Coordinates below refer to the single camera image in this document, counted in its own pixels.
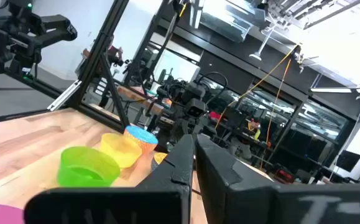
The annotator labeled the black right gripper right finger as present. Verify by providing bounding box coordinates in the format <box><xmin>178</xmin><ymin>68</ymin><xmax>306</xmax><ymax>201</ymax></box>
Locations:
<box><xmin>195</xmin><ymin>133</ymin><xmax>360</xmax><ymax>224</ymax></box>

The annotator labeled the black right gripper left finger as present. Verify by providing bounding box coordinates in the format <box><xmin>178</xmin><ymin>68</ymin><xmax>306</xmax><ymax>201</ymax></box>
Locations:
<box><xmin>23</xmin><ymin>133</ymin><xmax>196</xmax><ymax>224</ymax></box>

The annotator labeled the yellow plastic bowl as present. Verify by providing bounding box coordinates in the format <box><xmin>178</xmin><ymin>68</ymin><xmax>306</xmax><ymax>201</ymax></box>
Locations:
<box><xmin>100</xmin><ymin>133</ymin><xmax>143</xmax><ymax>169</ymax></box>

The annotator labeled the green plastic bowl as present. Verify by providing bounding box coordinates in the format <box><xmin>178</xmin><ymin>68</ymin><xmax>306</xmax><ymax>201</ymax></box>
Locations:
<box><xmin>57</xmin><ymin>146</ymin><xmax>121</xmax><ymax>188</ymax></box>

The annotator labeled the wooden background table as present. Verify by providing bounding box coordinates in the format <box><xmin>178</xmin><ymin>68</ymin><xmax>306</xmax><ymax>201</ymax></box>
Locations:
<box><xmin>116</xmin><ymin>85</ymin><xmax>165</xmax><ymax>115</ymax></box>

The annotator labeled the black background monitor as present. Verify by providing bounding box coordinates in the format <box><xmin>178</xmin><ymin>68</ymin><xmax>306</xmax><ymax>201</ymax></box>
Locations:
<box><xmin>336</xmin><ymin>149</ymin><xmax>360</xmax><ymax>173</ymax></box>

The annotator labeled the black aluminium table frame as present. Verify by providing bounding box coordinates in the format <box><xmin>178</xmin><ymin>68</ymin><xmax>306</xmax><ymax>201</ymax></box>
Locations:
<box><xmin>4</xmin><ymin>0</ymin><xmax>131</xmax><ymax>133</ymax></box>

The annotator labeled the yellow hanging cable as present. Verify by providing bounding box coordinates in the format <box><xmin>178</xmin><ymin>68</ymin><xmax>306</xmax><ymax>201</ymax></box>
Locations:
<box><xmin>213</xmin><ymin>45</ymin><xmax>302</xmax><ymax>170</ymax></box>

